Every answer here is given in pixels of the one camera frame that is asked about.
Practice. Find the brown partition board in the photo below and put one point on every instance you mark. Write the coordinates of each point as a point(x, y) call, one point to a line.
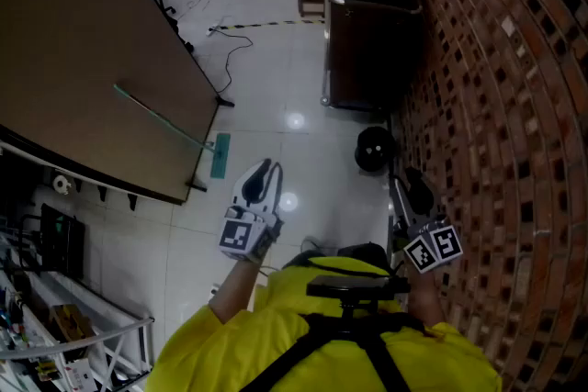
point(92, 36)

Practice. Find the person's right forearm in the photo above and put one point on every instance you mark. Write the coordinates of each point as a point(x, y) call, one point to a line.
point(425, 298)

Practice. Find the white tape roll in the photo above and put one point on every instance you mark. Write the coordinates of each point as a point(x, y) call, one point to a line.
point(61, 184)

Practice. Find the yellow cardboard box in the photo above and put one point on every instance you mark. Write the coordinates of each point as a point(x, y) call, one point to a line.
point(69, 323)

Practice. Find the person's left forearm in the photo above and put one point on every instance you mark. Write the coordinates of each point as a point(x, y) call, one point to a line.
point(236, 289)

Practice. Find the green mop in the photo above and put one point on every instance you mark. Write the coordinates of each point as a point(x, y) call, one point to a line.
point(220, 160)

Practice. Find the white metal rack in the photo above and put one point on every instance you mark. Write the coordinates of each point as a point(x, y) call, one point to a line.
point(105, 330)

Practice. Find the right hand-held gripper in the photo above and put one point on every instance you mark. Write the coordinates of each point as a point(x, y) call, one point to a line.
point(434, 248)

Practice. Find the white power strip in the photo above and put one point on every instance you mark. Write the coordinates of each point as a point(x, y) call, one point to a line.
point(214, 30)

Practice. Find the dark brown cabinet cart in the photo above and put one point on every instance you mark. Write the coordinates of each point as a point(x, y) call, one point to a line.
point(367, 50)

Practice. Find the yellow black hazard tape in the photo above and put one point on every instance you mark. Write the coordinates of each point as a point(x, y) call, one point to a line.
point(266, 24)

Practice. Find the black chest harness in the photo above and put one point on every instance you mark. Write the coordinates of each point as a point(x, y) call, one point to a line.
point(353, 335)

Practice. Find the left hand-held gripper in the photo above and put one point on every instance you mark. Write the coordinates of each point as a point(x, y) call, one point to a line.
point(236, 236)

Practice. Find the person's yellow shirt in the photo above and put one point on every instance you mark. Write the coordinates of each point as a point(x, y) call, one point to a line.
point(220, 353)

